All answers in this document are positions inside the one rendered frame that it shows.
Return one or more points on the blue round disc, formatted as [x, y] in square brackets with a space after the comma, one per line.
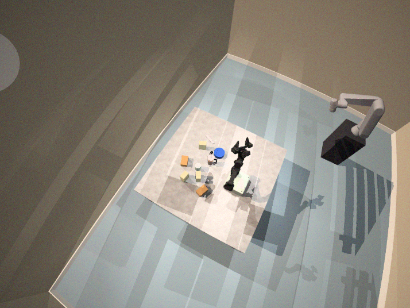
[219, 153]

